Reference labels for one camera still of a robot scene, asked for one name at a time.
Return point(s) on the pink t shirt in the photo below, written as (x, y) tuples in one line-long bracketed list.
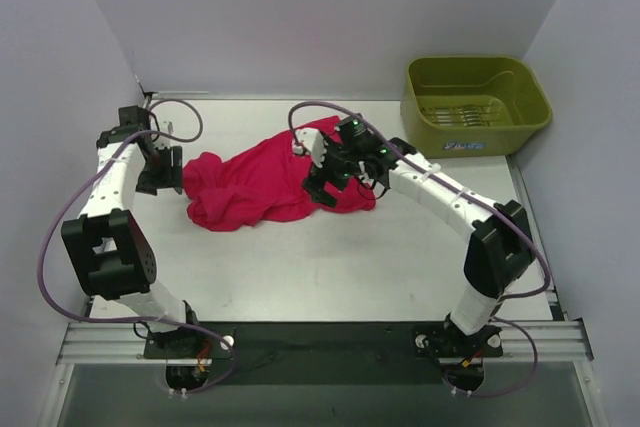
[(262, 183)]

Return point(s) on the aluminium front rail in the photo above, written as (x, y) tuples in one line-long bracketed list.
[(115, 344)]

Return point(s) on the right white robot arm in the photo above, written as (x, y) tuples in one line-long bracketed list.
[(497, 251)]

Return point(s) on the olive green plastic basin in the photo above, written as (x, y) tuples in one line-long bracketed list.
[(471, 106)]

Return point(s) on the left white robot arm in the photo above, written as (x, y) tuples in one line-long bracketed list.
[(112, 258)]

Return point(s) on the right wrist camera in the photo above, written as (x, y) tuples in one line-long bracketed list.
[(310, 142)]

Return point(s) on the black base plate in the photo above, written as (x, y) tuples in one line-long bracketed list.
[(324, 354)]

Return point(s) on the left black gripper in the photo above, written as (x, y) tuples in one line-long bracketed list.
[(163, 173)]

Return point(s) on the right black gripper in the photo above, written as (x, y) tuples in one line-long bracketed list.
[(329, 173)]

